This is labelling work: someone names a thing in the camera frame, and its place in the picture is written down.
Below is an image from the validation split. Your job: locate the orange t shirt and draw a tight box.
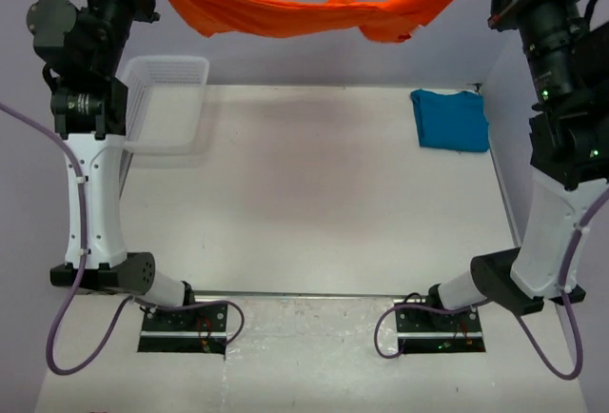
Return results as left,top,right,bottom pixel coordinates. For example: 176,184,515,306
168,0,455,44

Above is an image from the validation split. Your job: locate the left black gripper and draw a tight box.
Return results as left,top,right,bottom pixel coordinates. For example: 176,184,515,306
71,0,160,73

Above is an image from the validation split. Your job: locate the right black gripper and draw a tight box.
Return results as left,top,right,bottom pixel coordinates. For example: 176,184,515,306
484,0,602,101

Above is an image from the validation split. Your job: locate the white plastic basket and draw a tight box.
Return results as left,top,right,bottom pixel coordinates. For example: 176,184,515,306
121,55,209,155

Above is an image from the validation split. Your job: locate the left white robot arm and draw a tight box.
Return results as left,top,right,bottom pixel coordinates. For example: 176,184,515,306
27,0,198,330

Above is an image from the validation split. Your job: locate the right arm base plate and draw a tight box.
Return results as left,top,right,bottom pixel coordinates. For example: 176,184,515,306
394,308,486,355

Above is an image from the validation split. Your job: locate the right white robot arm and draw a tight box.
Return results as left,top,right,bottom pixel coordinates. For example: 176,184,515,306
424,0,608,330

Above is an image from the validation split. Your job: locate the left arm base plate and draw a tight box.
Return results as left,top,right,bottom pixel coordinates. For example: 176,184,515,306
137,301,228,356

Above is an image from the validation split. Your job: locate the blue folded t shirt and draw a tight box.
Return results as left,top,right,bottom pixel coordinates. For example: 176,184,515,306
410,89,490,153

